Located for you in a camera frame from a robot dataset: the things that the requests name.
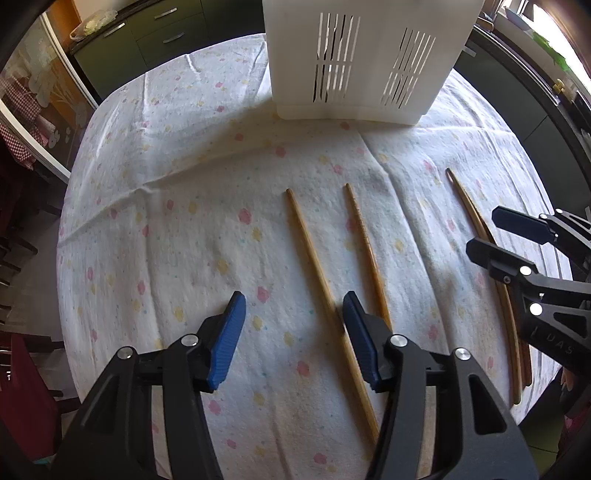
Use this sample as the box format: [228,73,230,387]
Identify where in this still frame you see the clear plastic bag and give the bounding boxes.
[69,7,118,40]

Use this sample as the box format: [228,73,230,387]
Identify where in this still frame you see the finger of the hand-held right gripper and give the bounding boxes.
[466,237,591,372]
[492,206,591,269]

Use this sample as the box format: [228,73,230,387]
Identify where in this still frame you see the floral white tablecloth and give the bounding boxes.
[56,33,561,480]

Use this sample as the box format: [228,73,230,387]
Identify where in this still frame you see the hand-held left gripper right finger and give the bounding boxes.
[342,291,539,480]

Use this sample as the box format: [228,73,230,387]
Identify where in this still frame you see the dark red cloth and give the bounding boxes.
[0,332,63,462]

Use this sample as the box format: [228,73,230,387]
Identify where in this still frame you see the white plastic utensil holder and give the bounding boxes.
[262,0,485,127]

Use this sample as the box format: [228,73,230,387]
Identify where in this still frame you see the red checkered apron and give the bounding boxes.
[0,74,38,172]

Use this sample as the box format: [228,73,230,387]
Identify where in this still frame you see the green base cabinets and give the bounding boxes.
[455,25,591,195]
[69,0,269,106]

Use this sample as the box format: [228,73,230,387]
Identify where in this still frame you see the green bowl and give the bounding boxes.
[531,30,570,70]

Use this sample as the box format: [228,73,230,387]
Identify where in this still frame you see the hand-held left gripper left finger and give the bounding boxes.
[48,291,247,480]

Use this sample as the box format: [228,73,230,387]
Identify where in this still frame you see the dark wooden chair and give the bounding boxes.
[0,185,63,324]

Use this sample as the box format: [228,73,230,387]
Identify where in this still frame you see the printed glass sliding door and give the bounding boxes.
[0,14,99,184]

